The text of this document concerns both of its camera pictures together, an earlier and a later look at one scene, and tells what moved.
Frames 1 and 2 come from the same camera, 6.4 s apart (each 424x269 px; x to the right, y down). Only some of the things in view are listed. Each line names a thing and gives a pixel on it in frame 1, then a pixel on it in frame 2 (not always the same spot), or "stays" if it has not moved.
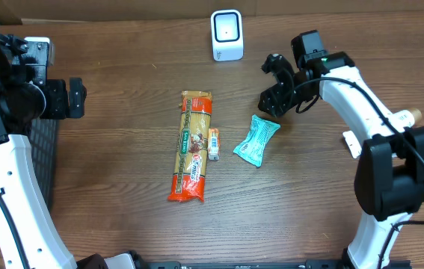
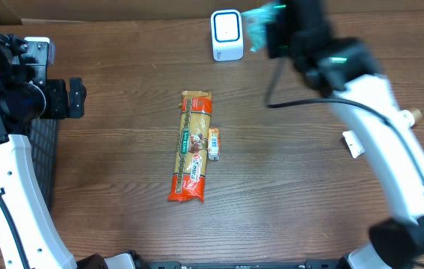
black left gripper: x=75 y=97 stays
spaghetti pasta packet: x=192 y=148 stays
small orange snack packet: x=213 y=144 stays
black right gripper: x=276 y=103 to x=274 y=49
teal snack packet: x=252 y=149 to x=256 y=21
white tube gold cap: x=399 y=120 stays
